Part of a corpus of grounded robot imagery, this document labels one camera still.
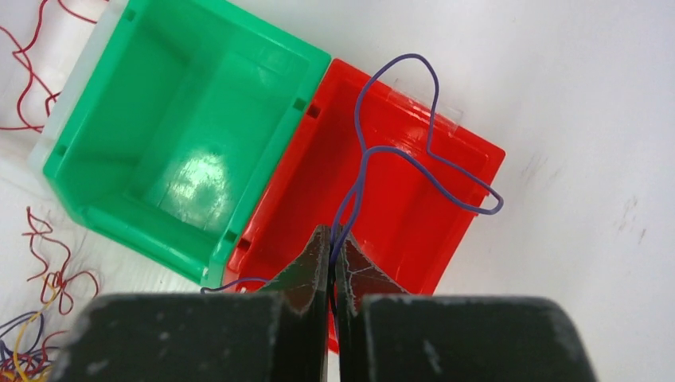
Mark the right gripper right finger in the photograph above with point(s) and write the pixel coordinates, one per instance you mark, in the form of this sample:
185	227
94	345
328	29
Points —
387	334

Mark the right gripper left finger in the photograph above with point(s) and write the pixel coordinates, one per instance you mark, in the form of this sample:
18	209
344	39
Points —
278	333

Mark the red plastic bin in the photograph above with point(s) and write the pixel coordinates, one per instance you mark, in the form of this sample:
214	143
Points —
406	226

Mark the green plastic bin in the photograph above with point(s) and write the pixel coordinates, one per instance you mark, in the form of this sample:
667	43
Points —
179	129

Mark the clear plastic bin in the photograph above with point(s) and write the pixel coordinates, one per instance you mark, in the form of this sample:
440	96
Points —
75	85

